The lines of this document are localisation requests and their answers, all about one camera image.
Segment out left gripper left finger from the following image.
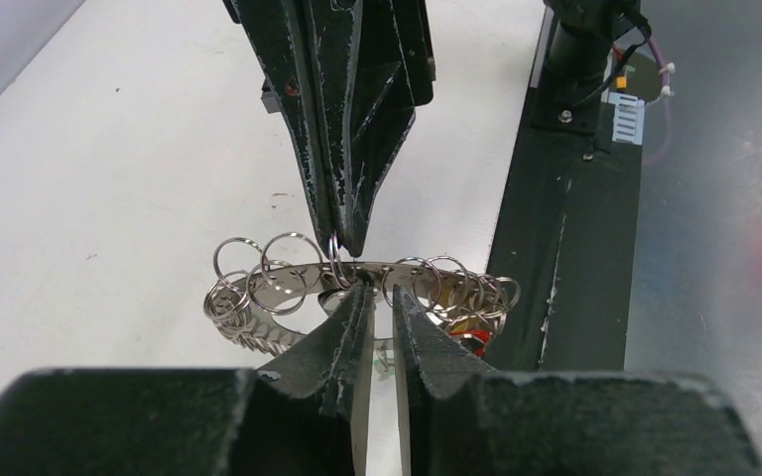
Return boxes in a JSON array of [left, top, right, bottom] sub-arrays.
[[0, 285, 375, 475]]

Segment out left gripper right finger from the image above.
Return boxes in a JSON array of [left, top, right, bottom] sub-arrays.
[[393, 287, 762, 475]]

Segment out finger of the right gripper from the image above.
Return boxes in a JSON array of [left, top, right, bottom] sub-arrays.
[[303, 1, 436, 257], [223, 0, 333, 247]]

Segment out metal disc with keyrings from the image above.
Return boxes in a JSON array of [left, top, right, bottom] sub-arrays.
[[201, 231, 522, 359]]

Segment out green tag key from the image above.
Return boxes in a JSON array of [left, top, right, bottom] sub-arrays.
[[373, 349, 393, 374]]

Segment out red key tag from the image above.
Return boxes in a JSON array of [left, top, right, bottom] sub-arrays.
[[450, 329, 492, 358]]

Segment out yellow key tag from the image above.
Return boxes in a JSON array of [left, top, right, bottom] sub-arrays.
[[441, 311, 489, 334]]

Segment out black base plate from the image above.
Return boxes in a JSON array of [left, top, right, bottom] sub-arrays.
[[482, 85, 645, 373]]

